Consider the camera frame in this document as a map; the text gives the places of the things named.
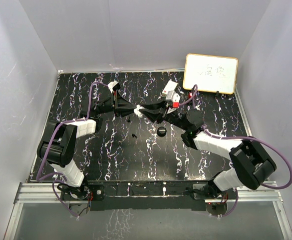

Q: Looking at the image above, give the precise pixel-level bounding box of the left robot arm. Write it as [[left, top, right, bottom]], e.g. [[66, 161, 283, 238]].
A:
[[36, 90, 142, 200]]

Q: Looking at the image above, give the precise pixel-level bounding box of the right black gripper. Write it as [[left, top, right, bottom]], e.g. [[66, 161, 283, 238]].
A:
[[140, 97, 189, 132]]

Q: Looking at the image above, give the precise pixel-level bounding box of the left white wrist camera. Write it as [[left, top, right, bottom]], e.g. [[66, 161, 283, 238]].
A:
[[107, 80, 121, 93]]

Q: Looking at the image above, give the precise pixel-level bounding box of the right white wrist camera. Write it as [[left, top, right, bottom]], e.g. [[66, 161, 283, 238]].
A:
[[165, 90, 180, 109]]

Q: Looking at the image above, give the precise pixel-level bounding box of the black earbud charging case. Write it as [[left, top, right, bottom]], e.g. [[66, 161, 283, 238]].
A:
[[157, 126, 167, 137]]

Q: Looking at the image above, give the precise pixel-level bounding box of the white earbud charging case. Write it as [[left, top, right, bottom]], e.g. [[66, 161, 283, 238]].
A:
[[134, 104, 144, 119]]

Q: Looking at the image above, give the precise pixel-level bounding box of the white cardboard box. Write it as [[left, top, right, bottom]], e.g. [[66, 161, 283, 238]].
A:
[[161, 80, 178, 97]]

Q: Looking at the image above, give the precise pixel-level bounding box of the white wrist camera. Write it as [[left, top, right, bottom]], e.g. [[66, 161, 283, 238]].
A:
[[107, 80, 121, 93], [165, 90, 180, 109]]

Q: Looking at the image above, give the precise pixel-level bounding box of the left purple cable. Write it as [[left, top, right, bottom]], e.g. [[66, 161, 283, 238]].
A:
[[35, 81, 110, 218]]

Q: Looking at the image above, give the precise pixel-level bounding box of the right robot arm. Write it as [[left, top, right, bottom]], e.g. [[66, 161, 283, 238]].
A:
[[139, 101, 277, 199]]

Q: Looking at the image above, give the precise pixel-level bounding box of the black front mounting bar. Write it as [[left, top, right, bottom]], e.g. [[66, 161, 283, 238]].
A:
[[88, 180, 209, 211]]

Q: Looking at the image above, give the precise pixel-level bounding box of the white board yellow frame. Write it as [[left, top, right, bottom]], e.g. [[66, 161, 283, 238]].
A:
[[183, 53, 239, 95]]

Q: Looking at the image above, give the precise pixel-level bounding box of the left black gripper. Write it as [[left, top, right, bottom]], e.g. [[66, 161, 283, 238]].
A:
[[95, 91, 138, 118]]

